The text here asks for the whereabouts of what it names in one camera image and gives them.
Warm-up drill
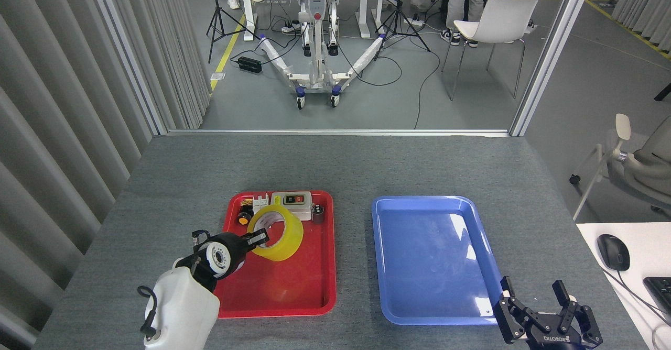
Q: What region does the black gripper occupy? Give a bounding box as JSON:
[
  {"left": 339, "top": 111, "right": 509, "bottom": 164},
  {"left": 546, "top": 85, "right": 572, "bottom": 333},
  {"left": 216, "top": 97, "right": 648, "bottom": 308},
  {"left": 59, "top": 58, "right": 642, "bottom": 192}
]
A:
[
  {"left": 226, "top": 228, "right": 270, "bottom": 274},
  {"left": 494, "top": 276, "right": 604, "bottom": 350}
]

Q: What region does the yellow tape roll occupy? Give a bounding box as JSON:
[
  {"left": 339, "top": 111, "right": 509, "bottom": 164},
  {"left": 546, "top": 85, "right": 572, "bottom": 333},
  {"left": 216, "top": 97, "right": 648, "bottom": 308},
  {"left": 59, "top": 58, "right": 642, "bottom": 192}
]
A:
[{"left": 247, "top": 206, "right": 304, "bottom": 262}]

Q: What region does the red plastic tray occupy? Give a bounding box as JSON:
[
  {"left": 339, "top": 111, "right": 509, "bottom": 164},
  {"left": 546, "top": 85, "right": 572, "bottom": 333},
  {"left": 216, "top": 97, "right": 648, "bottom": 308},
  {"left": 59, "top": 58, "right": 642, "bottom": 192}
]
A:
[{"left": 212, "top": 190, "right": 337, "bottom": 319}]

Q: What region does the black computer mouse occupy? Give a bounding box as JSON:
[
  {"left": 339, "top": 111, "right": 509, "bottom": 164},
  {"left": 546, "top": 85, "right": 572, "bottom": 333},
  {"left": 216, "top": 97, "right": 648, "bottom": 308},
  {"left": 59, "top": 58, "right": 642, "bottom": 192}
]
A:
[{"left": 597, "top": 234, "right": 631, "bottom": 272}]

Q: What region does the black keyboard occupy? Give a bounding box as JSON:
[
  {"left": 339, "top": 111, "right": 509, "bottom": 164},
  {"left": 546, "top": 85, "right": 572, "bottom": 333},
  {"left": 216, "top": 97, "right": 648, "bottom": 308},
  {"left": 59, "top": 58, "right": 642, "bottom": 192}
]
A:
[{"left": 643, "top": 277, "right": 671, "bottom": 316}]

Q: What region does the white desk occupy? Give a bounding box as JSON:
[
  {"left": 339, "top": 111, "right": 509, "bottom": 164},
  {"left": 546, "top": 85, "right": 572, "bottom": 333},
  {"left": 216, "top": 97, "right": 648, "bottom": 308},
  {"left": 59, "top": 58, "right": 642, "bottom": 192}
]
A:
[{"left": 576, "top": 222, "right": 671, "bottom": 350}]

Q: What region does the blue plastic tray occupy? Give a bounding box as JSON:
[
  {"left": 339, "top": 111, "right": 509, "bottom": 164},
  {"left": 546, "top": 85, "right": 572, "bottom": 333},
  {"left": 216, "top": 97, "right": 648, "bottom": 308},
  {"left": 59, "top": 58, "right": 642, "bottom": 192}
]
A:
[{"left": 372, "top": 195, "right": 512, "bottom": 325}]

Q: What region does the white wheeled stand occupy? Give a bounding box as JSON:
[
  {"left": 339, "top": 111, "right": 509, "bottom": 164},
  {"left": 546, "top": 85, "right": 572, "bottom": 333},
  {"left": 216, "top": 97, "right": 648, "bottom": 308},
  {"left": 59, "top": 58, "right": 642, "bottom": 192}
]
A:
[{"left": 259, "top": 0, "right": 387, "bottom": 111}]

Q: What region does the grey office chair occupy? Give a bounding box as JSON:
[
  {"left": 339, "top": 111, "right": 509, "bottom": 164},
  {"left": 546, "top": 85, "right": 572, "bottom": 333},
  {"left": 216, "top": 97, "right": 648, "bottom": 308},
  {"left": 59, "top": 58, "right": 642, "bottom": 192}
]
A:
[{"left": 569, "top": 113, "right": 671, "bottom": 222}]

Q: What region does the black tripod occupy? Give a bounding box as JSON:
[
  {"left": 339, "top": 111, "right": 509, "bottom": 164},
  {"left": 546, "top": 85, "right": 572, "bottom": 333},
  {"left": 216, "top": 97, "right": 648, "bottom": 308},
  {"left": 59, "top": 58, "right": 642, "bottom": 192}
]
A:
[
  {"left": 374, "top": 0, "right": 431, "bottom": 61},
  {"left": 206, "top": 0, "right": 261, "bottom": 63}
]

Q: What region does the white table leg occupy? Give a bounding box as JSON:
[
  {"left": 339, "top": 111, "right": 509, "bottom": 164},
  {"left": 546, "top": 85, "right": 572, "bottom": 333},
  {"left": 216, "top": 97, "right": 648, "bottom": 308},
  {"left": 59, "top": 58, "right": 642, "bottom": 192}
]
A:
[
  {"left": 239, "top": 0, "right": 260, "bottom": 41},
  {"left": 356, "top": 0, "right": 386, "bottom": 39}
]

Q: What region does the grey pleated curtain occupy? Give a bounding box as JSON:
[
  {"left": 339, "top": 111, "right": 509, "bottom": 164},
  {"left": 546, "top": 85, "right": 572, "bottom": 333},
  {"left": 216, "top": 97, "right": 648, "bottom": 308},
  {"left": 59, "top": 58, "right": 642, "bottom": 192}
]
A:
[
  {"left": 612, "top": 0, "right": 671, "bottom": 53},
  {"left": 0, "top": 0, "right": 210, "bottom": 350}
]

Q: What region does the white chair with metal legs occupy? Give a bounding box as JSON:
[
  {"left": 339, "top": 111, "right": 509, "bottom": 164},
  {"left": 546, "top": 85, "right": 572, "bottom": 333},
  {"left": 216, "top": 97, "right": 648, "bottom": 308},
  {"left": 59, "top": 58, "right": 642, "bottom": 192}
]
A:
[{"left": 441, "top": 0, "right": 539, "bottom": 102}]

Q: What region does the grey push button switch box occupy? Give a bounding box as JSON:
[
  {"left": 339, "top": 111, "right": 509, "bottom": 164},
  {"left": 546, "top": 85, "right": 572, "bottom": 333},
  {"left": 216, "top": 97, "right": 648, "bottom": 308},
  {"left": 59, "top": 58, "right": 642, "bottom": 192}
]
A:
[{"left": 270, "top": 191, "right": 313, "bottom": 221}]

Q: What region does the black mouse cable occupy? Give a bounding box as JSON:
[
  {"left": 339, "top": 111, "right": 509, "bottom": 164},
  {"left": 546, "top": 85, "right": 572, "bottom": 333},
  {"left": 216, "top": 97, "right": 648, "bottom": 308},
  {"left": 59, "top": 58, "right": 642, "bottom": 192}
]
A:
[{"left": 603, "top": 269, "right": 671, "bottom": 327}]

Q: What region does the silver frame rail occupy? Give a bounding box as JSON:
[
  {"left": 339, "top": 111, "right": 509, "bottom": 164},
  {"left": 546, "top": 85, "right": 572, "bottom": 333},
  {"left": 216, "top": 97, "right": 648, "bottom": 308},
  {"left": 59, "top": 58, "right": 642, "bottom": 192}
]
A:
[{"left": 167, "top": 128, "right": 512, "bottom": 137}]

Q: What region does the black floor cable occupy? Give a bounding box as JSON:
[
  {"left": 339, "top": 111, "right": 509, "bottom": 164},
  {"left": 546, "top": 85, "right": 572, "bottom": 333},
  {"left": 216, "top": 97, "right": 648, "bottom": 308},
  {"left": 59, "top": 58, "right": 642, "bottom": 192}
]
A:
[
  {"left": 335, "top": 36, "right": 403, "bottom": 87},
  {"left": 413, "top": 25, "right": 443, "bottom": 129}
]

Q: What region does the silver frame post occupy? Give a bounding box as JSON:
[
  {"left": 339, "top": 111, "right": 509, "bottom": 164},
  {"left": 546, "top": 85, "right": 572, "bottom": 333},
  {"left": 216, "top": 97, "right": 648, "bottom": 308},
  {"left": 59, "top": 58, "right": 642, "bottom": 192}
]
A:
[
  {"left": 510, "top": 0, "right": 598, "bottom": 137},
  {"left": 86, "top": 0, "right": 171, "bottom": 136}
]

